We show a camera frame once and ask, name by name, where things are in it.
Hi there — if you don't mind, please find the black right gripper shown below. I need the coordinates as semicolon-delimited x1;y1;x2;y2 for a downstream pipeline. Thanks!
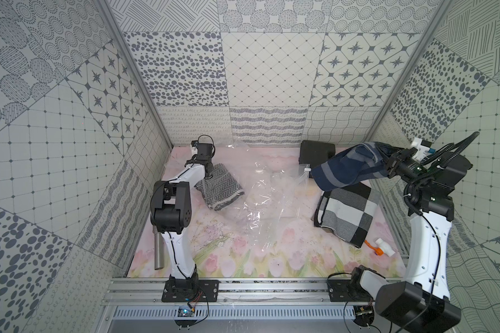
375;143;432;188

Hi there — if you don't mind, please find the black white herringbone knit blanket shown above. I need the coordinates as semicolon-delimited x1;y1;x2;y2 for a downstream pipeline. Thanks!
194;163;245;211

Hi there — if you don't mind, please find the dark grey blanket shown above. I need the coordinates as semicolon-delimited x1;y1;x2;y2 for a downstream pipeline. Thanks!
311;142;398;191

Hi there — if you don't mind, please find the clear plastic vacuum bag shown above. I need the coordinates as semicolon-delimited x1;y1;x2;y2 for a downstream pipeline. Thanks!
223;147;311;251

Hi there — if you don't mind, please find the black white checkered blanket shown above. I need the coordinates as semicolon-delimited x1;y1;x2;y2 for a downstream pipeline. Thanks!
312;183;381;248

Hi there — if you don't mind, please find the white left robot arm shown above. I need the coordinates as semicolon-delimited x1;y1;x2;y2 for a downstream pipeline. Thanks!
149;140;215;299

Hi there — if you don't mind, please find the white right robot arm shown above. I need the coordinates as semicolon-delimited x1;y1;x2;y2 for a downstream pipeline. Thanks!
350;132;479;332

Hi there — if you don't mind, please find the orange white plastic tool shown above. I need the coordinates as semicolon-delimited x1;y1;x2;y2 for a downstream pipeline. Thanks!
364;238;396;257

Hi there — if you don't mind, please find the silver metal cylinder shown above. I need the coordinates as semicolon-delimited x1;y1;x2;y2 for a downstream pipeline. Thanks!
153;226;165;271

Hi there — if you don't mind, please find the black plastic tool case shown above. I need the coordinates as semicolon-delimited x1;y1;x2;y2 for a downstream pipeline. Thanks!
299;140;336;168

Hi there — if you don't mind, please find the right black circuit module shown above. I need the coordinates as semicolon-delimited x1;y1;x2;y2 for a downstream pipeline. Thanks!
353;305;375;327

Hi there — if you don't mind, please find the left green circuit board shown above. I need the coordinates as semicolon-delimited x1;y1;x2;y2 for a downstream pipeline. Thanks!
174;307;198;328

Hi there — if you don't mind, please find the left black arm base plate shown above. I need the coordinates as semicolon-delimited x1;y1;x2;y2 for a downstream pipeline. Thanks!
162;277;220;302

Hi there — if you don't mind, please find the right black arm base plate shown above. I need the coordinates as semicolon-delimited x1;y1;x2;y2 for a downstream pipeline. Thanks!
326;272;374;303

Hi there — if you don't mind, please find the aluminium mounting rail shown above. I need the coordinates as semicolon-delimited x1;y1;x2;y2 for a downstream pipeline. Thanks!
101;276;447;307

